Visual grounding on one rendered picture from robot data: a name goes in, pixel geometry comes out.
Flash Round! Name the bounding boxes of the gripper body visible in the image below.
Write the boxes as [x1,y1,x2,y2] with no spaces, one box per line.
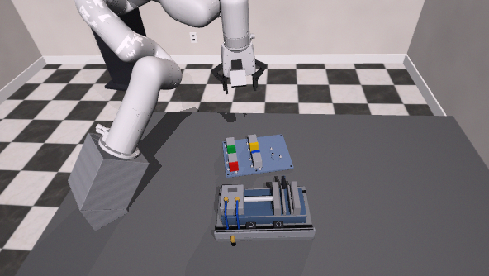
[221,41,256,78]

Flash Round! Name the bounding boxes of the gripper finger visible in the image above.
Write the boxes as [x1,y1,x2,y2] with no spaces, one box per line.
[252,60,267,91]
[211,63,228,94]

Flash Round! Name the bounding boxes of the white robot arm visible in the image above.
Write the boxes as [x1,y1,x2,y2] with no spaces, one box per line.
[74,0,255,159]

